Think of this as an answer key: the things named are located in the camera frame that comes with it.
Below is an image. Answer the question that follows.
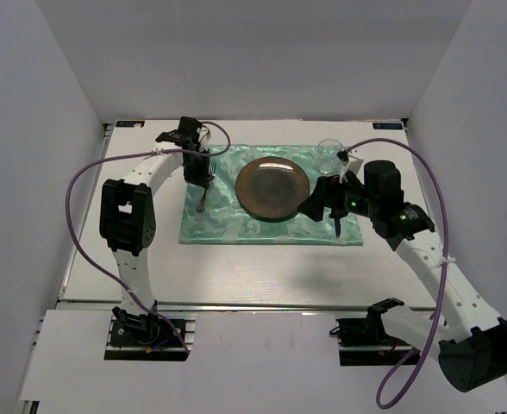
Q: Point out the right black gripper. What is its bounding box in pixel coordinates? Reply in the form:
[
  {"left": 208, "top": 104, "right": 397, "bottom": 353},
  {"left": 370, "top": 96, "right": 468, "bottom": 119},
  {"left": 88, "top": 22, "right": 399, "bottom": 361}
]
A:
[{"left": 297, "top": 171, "right": 379, "bottom": 222}]

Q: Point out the iridescent ornate fork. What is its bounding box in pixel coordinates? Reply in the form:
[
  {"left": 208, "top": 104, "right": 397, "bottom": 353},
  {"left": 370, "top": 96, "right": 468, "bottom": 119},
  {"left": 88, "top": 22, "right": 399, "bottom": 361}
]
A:
[{"left": 196, "top": 161, "right": 216, "bottom": 213}]

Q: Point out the purple handled knife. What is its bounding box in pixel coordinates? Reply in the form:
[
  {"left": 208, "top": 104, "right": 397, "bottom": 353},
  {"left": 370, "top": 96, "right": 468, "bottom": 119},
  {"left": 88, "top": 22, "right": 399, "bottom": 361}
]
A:
[{"left": 333, "top": 214, "right": 341, "bottom": 238}]

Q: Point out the brown speckled ceramic plate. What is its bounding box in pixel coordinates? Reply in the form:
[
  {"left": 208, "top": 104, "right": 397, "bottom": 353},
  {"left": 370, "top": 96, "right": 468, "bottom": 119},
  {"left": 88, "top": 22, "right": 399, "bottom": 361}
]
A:
[{"left": 235, "top": 156, "right": 310, "bottom": 223}]

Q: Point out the clear drinking glass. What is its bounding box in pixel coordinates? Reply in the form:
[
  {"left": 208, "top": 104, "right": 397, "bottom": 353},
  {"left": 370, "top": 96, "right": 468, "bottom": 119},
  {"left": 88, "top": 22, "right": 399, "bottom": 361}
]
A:
[{"left": 317, "top": 138, "right": 342, "bottom": 174}]

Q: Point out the green satin patterned cloth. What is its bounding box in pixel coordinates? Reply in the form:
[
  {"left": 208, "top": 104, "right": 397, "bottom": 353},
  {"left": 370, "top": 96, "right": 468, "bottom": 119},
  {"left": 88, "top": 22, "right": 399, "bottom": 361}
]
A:
[{"left": 178, "top": 144, "right": 364, "bottom": 246}]

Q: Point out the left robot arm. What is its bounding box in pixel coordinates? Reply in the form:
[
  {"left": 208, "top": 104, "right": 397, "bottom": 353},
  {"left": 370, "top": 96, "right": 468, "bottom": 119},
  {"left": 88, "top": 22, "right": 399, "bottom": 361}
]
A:
[{"left": 99, "top": 116, "right": 214, "bottom": 344}]

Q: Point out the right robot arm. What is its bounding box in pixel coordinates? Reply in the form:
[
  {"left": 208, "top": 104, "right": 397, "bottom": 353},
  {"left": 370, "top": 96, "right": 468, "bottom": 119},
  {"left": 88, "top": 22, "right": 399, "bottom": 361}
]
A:
[{"left": 297, "top": 160, "right": 507, "bottom": 392}]

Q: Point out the left blue table sticker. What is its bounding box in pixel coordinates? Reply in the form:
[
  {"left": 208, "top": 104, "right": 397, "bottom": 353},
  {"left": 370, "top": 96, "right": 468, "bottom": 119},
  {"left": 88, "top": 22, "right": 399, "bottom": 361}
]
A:
[{"left": 115, "top": 120, "right": 145, "bottom": 129}]

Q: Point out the blue table sticker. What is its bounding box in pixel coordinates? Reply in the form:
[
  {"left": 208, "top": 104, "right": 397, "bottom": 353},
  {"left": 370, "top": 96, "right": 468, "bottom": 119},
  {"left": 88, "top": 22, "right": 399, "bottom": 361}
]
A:
[
  {"left": 372, "top": 122, "right": 404, "bottom": 130},
  {"left": 115, "top": 120, "right": 145, "bottom": 129}
]

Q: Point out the right blue table sticker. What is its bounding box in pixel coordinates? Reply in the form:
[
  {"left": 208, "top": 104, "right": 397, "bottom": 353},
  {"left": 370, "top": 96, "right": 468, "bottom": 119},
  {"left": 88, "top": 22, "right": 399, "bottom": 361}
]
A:
[{"left": 372, "top": 122, "right": 404, "bottom": 130}]

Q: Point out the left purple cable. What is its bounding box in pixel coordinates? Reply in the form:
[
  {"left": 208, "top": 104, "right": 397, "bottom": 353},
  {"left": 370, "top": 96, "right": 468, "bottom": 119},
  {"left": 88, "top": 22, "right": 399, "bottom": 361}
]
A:
[{"left": 66, "top": 122, "right": 233, "bottom": 355}]

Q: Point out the purple cable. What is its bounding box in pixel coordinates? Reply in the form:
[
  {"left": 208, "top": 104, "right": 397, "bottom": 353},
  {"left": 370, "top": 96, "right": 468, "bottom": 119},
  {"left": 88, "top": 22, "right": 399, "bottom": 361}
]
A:
[
  {"left": 66, "top": 122, "right": 233, "bottom": 355},
  {"left": 376, "top": 137, "right": 448, "bottom": 410}
]

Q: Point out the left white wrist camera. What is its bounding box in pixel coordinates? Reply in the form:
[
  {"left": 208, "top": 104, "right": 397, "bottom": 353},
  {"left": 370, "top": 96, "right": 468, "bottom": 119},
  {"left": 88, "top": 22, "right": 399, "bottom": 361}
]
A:
[{"left": 198, "top": 125, "right": 211, "bottom": 147}]

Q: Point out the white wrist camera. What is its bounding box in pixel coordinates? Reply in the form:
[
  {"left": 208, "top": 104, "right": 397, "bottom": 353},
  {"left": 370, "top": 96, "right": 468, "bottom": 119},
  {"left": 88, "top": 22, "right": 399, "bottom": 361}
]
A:
[
  {"left": 336, "top": 148, "right": 365, "bottom": 181},
  {"left": 198, "top": 125, "right": 211, "bottom": 147}
]

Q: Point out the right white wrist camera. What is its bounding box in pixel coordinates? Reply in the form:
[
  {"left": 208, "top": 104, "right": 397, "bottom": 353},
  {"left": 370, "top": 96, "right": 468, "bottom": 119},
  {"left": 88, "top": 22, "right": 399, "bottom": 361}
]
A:
[{"left": 336, "top": 148, "right": 365, "bottom": 181}]

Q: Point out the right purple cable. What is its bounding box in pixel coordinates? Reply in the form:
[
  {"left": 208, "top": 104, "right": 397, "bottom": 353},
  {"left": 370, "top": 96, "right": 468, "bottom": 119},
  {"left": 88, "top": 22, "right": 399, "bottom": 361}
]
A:
[{"left": 376, "top": 137, "right": 448, "bottom": 410}]

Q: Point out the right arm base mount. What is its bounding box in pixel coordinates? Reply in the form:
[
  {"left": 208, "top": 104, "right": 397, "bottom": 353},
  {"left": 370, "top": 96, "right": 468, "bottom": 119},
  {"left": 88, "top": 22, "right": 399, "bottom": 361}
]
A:
[{"left": 329, "top": 298, "right": 411, "bottom": 367}]

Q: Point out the aluminium table edge rail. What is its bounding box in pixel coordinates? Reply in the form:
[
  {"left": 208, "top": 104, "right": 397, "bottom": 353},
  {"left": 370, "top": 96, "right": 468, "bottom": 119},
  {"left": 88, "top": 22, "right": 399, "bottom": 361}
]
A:
[{"left": 59, "top": 300, "right": 444, "bottom": 314}]

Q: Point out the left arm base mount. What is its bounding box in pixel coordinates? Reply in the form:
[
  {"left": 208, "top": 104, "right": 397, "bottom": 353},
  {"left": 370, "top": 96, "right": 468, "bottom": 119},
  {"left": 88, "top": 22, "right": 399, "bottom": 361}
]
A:
[{"left": 103, "top": 306, "right": 193, "bottom": 362}]

